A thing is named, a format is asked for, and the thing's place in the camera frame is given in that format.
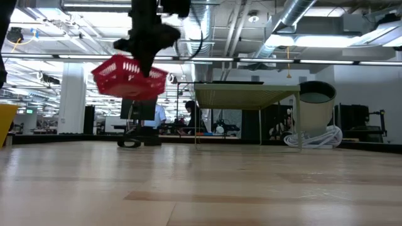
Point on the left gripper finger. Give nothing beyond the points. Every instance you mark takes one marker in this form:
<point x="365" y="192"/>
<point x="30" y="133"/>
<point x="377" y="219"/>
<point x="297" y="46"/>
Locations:
<point x="147" y="66"/>

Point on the black ceiling device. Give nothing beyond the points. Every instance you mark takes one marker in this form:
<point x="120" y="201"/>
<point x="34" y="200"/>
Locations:
<point x="14" y="34"/>

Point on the red plastic basket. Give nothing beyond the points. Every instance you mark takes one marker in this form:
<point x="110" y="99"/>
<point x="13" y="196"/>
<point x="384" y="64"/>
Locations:
<point x="125" y="84"/>

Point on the green perforated metal shelf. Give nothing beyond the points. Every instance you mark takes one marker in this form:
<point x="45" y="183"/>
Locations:
<point x="245" y="95"/>

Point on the white cylindrical cup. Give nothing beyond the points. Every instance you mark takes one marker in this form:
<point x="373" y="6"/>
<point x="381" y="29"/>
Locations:
<point x="315" y="116"/>

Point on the black equipment stand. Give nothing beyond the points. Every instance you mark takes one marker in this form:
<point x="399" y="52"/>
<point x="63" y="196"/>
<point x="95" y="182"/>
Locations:
<point x="351" y="117"/>

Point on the black frame bracket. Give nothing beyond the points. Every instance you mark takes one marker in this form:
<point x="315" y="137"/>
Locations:
<point x="120" y="143"/>

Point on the black background monitor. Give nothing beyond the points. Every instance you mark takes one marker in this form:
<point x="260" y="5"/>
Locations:
<point x="141" y="110"/>

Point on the LED light bar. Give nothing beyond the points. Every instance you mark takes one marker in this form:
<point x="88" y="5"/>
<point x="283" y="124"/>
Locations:
<point x="267" y="60"/>

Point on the yellow plastic basket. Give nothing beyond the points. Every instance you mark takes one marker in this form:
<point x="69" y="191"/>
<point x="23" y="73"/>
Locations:
<point x="6" y="125"/>

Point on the white building column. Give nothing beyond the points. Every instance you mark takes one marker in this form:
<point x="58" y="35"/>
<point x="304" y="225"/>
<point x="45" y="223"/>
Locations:
<point x="71" y="100"/>

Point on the black box speaker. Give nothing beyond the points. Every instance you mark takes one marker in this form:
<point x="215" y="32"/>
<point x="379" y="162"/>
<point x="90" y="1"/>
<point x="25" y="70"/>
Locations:
<point x="89" y="119"/>

